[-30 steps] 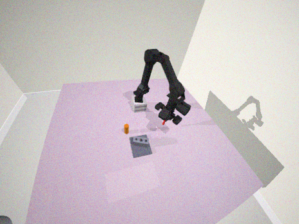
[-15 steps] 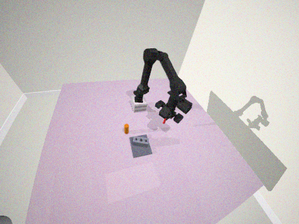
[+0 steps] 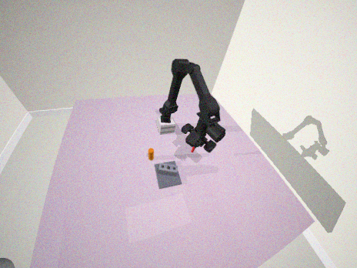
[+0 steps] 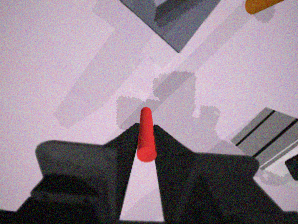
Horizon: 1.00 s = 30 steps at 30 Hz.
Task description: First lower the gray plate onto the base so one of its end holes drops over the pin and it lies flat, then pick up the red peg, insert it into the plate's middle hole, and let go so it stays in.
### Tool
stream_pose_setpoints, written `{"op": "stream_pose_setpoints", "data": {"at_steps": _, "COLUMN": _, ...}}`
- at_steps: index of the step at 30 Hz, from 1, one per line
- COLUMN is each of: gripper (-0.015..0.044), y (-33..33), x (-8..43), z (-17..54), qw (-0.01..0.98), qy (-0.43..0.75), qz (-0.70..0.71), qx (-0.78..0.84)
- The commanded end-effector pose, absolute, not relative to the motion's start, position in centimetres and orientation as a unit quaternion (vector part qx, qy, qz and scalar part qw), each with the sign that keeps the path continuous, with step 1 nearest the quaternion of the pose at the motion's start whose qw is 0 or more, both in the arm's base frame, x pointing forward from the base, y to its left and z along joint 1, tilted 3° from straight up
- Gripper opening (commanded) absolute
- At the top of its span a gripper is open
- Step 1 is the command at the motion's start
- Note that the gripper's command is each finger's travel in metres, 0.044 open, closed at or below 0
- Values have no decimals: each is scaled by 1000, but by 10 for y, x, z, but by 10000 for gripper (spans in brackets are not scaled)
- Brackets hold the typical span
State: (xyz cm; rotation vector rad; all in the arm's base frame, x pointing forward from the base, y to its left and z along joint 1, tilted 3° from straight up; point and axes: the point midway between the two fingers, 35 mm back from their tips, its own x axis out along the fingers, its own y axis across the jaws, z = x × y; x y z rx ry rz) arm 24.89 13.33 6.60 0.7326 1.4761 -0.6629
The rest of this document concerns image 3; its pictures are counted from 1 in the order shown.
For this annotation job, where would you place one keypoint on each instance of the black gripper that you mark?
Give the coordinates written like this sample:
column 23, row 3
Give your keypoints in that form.
column 208, row 145

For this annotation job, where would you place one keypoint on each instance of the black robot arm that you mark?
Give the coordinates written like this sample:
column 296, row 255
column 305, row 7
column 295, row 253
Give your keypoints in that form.
column 207, row 104

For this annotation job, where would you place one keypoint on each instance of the orange cylinder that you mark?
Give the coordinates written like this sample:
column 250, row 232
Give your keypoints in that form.
column 150, row 154

